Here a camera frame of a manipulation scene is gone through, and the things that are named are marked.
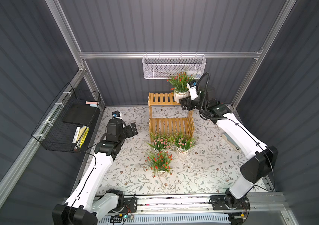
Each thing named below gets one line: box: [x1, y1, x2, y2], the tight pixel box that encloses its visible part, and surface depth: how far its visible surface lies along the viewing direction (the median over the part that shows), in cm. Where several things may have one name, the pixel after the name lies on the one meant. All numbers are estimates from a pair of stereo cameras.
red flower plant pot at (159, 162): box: [144, 150, 173, 178], surface depth 78 cm
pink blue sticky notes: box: [85, 101, 99, 108], surface depth 86 cm
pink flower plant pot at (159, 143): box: [146, 132, 173, 153], surface depth 84 cm
